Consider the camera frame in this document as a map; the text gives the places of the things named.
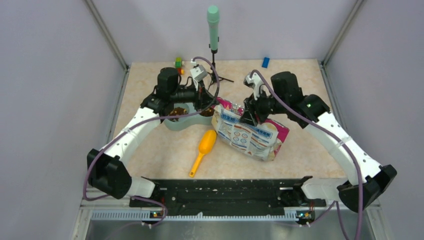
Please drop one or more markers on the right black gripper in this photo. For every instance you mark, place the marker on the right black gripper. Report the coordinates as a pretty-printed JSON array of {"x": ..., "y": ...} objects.
[{"x": 252, "y": 109}]

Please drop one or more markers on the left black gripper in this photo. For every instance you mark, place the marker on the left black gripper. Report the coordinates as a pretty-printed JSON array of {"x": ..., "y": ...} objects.
[{"x": 202, "y": 99}]

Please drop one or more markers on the cat food bag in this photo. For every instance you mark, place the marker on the cat food bag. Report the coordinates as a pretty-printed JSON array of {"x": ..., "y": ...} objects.
[{"x": 262, "y": 142}]

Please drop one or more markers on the yellow plastic scoop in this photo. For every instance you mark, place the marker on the yellow plastic scoop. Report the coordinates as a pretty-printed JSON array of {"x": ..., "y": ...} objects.
[{"x": 205, "y": 147}]

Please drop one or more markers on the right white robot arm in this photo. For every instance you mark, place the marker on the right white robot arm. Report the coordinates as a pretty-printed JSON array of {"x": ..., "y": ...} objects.
[{"x": 366, "y": 179}]

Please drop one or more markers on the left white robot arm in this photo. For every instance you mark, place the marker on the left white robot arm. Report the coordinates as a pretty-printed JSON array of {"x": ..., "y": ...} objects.
[{"x": 107, "y": 167}]

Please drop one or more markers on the green double pet bowl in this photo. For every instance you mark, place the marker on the green double pet bowl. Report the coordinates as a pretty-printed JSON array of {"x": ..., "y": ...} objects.
[{"x": 178, "y": 124}]

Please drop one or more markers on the colourful toy block figure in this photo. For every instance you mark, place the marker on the colourful toy block figure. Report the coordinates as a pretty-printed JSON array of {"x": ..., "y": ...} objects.
[{"x": 179, "y": 65}]

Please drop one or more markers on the blue block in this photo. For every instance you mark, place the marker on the blue block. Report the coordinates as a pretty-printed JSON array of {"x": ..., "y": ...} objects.
[{"x": 265, "y": 62}]

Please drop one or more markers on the black tripod microphone stand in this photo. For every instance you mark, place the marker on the black tripod microphone stand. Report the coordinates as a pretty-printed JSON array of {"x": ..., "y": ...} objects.
[{"x": 214, "y": 78}]

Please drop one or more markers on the green microphone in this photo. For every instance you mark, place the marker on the green microphone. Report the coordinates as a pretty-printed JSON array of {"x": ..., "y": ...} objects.
[{"x": 213, "y": 19}]

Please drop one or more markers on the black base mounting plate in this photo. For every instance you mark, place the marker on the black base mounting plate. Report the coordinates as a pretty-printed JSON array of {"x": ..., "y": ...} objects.
[{"x": 231, "y": 197}]

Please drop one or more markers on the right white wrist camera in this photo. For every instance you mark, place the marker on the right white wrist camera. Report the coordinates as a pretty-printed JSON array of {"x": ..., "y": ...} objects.
[{"x": 255, "y": 82}]

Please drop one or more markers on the grey cable duct strip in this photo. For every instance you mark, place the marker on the grey cable duct strip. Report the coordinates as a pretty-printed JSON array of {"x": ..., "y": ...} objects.
[{"x": 146, "y": 215}]

